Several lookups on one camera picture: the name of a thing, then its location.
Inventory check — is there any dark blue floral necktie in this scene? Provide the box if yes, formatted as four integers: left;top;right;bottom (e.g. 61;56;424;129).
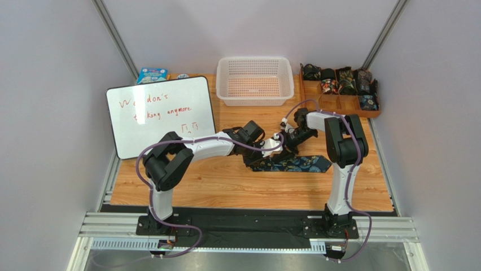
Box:
251;155;332;173

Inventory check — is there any white plastic perforated basket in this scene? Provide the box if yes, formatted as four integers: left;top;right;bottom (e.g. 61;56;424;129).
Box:
216;56;295;106

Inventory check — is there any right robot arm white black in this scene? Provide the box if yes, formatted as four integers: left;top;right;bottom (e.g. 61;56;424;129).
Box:
281;108;369;237

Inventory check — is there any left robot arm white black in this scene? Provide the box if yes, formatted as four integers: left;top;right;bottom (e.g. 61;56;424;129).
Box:
135;121;285;224

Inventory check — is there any wooden compartment tray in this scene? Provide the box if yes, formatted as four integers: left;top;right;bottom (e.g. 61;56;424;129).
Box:
299;65;381;119

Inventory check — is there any rolled red floral tie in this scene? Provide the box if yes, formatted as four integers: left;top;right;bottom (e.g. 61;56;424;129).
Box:
320;68;338;94

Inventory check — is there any rolled dark tie far left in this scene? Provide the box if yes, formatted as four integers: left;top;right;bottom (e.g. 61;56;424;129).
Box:
301;64;322;81

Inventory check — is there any rolled green dark tie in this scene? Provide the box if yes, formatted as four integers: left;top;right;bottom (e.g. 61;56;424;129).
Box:
335;67;357;95

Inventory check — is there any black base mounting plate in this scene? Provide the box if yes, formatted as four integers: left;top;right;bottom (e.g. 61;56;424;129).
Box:
135;207;359;248

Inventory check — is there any rolled blue floral tie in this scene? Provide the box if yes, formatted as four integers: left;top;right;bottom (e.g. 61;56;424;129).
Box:
359;95;379;111

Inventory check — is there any rolled grey dark tie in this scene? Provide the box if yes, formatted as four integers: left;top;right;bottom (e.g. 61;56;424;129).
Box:
355;68;373;95

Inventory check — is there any small white round object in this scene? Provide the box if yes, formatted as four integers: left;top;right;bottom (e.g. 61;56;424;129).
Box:
177;73;190;79

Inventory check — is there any whiteboard with red writing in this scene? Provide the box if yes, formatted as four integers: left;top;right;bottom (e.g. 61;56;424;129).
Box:
106;76;216;160

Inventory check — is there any blue printed box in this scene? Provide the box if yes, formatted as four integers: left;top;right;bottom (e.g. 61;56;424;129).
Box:
137;67;168;85

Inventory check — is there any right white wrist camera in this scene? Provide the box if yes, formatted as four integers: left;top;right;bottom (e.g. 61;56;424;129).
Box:
280;117;295;133

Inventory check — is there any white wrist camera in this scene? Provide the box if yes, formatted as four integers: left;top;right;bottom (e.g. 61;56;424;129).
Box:
280;117;295;133
261;133;284;158

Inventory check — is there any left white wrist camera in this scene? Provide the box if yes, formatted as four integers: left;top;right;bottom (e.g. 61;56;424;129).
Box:
261;133;284;158

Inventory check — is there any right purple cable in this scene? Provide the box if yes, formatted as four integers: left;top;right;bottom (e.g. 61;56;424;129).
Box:
279;99;374;263

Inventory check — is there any purple cable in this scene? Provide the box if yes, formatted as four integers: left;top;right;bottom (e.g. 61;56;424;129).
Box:
135;132;286;259
279;99;374;263

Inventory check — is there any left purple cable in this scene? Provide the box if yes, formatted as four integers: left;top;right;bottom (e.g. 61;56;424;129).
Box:
135;132;286;259

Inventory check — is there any aluminium rail frame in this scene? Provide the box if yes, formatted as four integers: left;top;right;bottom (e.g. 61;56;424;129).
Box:
68;207;428;270

